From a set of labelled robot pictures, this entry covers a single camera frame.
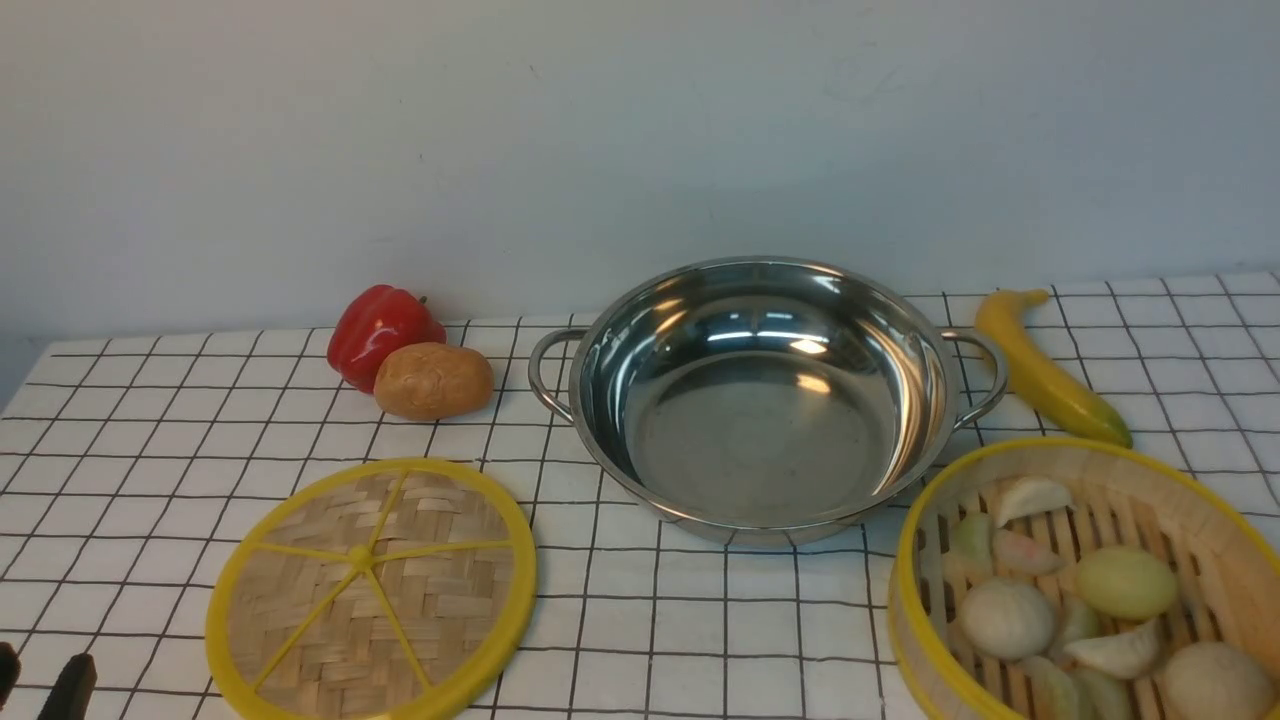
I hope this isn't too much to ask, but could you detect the yellow-green round bun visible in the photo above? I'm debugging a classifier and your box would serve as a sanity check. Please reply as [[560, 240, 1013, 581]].
[[1075, 544, 1179, 623]]

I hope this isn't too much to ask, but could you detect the white dumpling right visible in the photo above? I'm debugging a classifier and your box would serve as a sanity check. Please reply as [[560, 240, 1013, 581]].
[[1062, 618, 1162, 680]]

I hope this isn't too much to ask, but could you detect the bamboo steamer basket yellow rim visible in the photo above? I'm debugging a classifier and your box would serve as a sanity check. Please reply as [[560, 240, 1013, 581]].
[[888, 438, 1279, 719]]

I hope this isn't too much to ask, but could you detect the white checkered tablecloth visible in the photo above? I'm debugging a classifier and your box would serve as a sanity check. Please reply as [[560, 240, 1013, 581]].
[[3, 272, 1277, 719]]

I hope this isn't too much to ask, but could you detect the woven bamboo lid yellow rim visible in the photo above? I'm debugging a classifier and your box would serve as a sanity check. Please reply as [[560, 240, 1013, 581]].
[[205, 457, 538, 719]]

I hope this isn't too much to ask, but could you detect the stainless steel pot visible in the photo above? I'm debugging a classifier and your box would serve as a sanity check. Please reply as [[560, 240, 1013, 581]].
[[527, 256, 1009, 548]]

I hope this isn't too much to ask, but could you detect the white dumpling top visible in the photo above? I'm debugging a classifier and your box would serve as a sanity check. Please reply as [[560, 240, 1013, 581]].
[[995, 477, 1074, 527]]

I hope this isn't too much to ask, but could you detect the red bell pepper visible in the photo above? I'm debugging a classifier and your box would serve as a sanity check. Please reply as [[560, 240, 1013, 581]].
[[326, 284, 447, 395]]

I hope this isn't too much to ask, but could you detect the pale bun lower right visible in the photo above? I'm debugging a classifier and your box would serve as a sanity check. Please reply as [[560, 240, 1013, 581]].
[[1164, 642, 1277, 719]]

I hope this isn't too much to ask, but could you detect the white round bun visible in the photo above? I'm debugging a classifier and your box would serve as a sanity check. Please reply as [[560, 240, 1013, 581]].
[[957, 577, 1057, 661]]

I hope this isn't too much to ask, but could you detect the white dumpling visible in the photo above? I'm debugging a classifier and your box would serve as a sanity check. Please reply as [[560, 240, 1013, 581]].
[[1062, 618, 1162, 680], [995, 477, 1074, 527]]

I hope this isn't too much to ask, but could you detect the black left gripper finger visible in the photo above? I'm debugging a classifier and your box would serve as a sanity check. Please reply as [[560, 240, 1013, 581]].
[[0, 642, 20, 707], [38, 653, 99, 720]]

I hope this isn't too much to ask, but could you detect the brown potato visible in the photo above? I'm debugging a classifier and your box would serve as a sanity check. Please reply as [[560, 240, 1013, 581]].
[[374, 342, 495, 421]]

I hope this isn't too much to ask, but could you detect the yellow banana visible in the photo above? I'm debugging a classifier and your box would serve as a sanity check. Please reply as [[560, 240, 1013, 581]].
[[974, 290, 1133, 448]]

